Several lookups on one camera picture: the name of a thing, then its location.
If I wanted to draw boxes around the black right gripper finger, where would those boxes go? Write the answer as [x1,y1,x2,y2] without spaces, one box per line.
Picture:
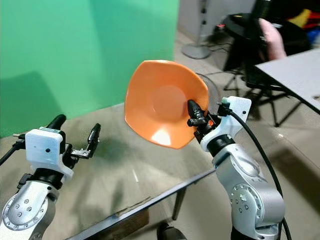
[187,99,207,126]

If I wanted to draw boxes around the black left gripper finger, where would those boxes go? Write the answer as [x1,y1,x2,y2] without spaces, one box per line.
[46,114,67,131]
[87,123,101,151]

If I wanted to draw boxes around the orange plastic plate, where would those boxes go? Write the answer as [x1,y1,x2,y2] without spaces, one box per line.
[124,60,210,150]

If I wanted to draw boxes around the white round stand base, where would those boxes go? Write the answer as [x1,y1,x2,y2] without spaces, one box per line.
[181,42,211,60]

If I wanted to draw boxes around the black folding stand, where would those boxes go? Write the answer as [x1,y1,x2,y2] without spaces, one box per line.
[221,12,306,127]

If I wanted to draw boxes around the green backdrop screen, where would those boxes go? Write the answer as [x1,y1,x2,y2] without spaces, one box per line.
[0,0,181,139]

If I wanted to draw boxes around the black table leg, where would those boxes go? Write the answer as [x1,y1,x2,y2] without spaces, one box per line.
[172,187,186,221]

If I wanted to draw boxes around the grey table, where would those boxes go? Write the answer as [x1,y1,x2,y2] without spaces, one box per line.
[255,48,320,114]

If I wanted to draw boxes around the person's hand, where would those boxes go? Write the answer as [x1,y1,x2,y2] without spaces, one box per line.
[260,18,288,61]

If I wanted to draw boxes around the black robot foot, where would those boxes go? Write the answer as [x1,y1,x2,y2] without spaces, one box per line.
[156,222,192,240]

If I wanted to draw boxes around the yellow object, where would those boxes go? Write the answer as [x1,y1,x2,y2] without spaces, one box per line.
[287,8,314,29]

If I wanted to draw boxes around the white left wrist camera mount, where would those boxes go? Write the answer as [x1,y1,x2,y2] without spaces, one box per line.
[25,128,69,176]

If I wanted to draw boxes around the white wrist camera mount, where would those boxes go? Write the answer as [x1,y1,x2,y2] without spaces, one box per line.
[25,128,69,176]
[200,96,252,153]

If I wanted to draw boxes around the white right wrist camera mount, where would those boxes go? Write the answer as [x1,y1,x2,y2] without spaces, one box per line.
[200,96,252,153]

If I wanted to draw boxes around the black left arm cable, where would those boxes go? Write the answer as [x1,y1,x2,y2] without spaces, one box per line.
[0,133,28,166]

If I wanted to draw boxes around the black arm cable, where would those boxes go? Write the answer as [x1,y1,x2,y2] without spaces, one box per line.
[219,102,293,240]
[0,133,28,166]

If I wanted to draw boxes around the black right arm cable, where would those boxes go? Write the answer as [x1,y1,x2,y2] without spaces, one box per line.
[219,102,293,240]

